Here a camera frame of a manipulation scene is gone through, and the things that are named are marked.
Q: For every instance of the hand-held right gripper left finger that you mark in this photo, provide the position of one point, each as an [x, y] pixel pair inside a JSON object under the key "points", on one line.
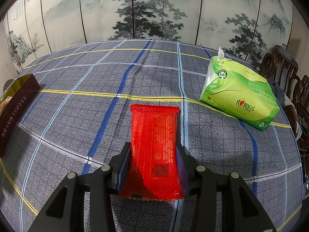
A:
{"points": [[123, 171]]}

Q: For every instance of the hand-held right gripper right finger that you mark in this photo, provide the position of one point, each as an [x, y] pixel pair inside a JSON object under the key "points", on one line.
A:
{"points": [[182, 171]]}

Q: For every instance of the red snack packet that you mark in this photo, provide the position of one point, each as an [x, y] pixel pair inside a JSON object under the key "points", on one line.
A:
{"points": [[154, 145]]}

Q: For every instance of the maroon tin box gold interior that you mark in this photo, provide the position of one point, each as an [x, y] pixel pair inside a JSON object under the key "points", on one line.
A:
{"points": [[17, 116]]}

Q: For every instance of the green tissue pack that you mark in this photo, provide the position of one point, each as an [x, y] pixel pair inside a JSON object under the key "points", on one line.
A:
{"points": [[236, 96]]}

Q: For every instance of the dark blue cloth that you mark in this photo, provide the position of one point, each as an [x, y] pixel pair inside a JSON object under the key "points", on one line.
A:
{"points": [[276, 89]]}

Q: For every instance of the round grey disc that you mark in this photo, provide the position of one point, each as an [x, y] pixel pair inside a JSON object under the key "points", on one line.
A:
{"points": [[9, 82]]}

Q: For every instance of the painted landscape folding screen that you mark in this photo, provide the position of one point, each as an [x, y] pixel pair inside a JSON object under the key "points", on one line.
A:
{"points": [[96, 12]]}

